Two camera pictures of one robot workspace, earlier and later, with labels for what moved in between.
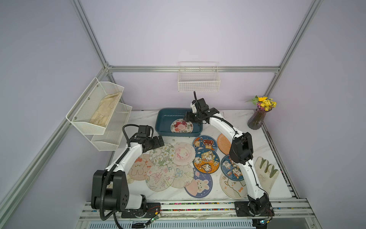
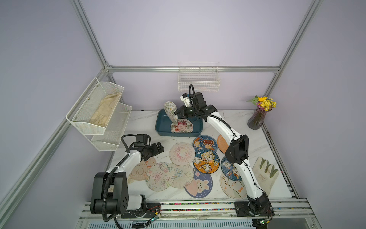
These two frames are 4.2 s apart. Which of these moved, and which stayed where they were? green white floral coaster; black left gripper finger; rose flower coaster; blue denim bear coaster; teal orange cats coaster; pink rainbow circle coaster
Moved: green white floral coaster; black left gripper finger
Stayed: pink rainbow circle coaster; teal orange cats coaster; rose flower coaster; blue denim bear coaster
